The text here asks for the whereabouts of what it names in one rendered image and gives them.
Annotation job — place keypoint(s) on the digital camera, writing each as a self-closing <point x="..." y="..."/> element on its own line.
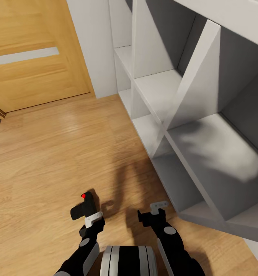
<point x="87" y="208"/>

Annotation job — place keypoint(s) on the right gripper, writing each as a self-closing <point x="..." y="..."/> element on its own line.
<point x="149" y="219"/>

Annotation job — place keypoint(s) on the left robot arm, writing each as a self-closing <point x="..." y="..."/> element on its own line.
<point x="80" y="263"/>

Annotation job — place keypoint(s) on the robot trunk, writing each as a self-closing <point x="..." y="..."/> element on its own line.
<point x="129" y="261"/>

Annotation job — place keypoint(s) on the bookcase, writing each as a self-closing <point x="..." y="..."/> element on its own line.
<point x="208" y="168"/>

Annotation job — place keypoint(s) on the door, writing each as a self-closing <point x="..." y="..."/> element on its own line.
<point x="41" y="60"/>

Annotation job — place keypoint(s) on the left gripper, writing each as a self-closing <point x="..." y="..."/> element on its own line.
<point x="97" y="227"/>

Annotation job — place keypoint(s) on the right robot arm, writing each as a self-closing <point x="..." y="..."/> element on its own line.
<point x="176" y="259"/>

